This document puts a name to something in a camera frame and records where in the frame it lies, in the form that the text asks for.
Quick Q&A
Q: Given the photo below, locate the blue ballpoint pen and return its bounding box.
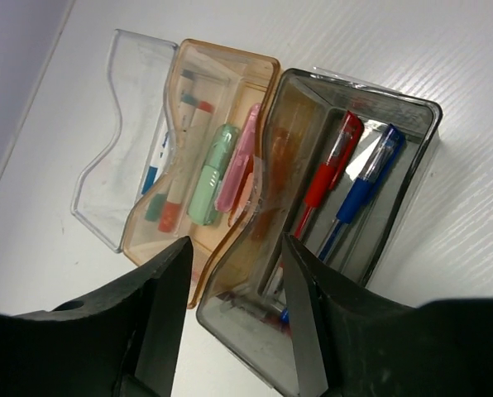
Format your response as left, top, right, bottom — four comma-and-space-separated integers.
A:
316, 124, 405, 263

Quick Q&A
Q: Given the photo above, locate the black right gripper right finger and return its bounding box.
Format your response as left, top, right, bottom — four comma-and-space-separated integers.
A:
282, 234, 493, 396

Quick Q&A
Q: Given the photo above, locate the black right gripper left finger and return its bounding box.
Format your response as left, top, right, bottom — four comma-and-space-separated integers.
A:
0, 237, 194, 396

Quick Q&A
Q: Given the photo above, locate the white marker red cap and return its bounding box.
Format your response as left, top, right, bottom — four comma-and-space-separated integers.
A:
158, 101, 213, 233

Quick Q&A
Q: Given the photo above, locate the white marker blue cap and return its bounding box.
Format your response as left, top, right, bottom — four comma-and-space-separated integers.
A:
141, 93, 198, 222

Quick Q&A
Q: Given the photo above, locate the red gel pen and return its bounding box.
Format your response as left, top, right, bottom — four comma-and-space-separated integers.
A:
294, 111, 364, 239

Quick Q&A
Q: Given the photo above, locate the green correction tape pen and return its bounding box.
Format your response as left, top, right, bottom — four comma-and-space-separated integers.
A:
188, 123, 239, 226

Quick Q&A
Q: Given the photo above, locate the pink highlighter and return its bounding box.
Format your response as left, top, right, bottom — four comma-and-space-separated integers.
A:
214, 103, 261, 213

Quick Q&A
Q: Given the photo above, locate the orange highlighter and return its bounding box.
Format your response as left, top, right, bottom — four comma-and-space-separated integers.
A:
227, 172, 254, 227

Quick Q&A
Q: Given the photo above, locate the stationery organizer box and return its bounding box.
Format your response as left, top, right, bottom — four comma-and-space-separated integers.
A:
71, 29, 443, 396

